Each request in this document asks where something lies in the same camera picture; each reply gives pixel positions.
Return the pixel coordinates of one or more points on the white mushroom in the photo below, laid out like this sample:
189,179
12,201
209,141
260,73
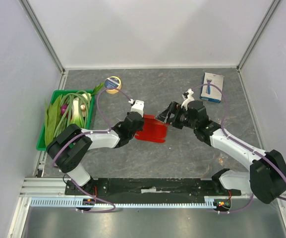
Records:
83,107

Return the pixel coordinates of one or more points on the red paper box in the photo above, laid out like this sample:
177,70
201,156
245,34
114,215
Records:
153,130

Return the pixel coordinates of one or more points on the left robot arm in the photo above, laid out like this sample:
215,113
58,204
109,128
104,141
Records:
68,149

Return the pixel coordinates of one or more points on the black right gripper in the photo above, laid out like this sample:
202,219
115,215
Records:
173,115

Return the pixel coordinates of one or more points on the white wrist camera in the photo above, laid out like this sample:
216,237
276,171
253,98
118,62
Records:
188,97
137,106

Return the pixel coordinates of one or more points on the razor package box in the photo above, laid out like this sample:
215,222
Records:
212,87

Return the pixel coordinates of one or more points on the bok choy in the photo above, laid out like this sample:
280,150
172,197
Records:
78,116

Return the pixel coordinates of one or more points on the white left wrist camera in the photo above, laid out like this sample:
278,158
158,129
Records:
137,106

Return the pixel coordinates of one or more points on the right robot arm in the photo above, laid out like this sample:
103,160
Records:
265,177

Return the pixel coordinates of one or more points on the masking tape roll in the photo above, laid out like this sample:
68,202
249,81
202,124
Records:
112,84

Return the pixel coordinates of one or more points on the green long beans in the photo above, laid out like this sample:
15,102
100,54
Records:
66,116

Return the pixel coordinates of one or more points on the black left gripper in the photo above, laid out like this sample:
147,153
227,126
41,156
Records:
140,127

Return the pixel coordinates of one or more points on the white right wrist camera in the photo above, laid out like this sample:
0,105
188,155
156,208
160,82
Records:
188,97

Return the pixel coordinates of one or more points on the green leafy vegetables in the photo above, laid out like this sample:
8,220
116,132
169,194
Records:
52,115

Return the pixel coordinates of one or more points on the purple onion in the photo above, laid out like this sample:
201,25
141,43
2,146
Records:
63,109

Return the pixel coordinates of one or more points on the green plastic tray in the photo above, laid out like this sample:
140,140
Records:
58,124

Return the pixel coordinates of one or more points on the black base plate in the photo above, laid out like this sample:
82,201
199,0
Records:
156,190

